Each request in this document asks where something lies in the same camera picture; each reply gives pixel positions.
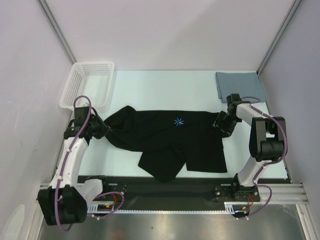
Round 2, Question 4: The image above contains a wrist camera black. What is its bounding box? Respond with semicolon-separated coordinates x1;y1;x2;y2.
65;106;92;132
226;93;242;113

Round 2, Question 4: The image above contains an aluminium corner post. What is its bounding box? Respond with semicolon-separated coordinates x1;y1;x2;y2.
256;0;303;76
36;0;77;65

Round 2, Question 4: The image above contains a white slotted cable duct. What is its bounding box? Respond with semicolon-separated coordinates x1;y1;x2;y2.
87;201;249;216

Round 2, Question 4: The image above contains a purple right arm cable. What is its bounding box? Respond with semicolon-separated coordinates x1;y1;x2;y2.
234;96;287;221

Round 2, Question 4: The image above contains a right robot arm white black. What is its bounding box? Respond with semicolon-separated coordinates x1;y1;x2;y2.
212;101;288;202

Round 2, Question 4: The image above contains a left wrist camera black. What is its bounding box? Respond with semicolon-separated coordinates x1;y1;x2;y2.
65;106;92;132

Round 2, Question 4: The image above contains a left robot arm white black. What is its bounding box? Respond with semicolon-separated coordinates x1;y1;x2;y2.
37;114;111;227

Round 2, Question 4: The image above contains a left aluminium corner post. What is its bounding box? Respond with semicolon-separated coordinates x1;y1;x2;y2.
36;0;77;65

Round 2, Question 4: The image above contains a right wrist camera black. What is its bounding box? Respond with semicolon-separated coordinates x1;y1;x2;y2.
226;93;242;113

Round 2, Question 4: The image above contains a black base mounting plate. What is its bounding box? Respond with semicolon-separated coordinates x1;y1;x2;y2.
77;174;293;211

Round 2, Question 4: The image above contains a black t shirt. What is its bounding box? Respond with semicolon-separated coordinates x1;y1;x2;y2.
104;106;228;183

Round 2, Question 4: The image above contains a white plastic basket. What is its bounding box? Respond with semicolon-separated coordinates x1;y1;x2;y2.
59;61;115;112

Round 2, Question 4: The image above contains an aluminium frame rail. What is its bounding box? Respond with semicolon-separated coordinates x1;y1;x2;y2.
34;182;307;204

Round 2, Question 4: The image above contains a right aluminium corner post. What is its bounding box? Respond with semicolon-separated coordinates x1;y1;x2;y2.
256;0;303;76

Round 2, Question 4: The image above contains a folded grey-blue t shirt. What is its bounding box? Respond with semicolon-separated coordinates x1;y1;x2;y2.
215;72;266;104

